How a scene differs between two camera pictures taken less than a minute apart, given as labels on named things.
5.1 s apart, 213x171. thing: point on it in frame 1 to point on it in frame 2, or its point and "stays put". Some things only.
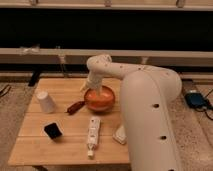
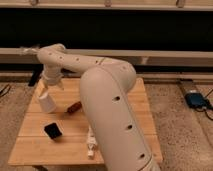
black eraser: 53,131 stays put
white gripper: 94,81 to 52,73
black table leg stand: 34,78 stays put
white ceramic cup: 46,104 stays put
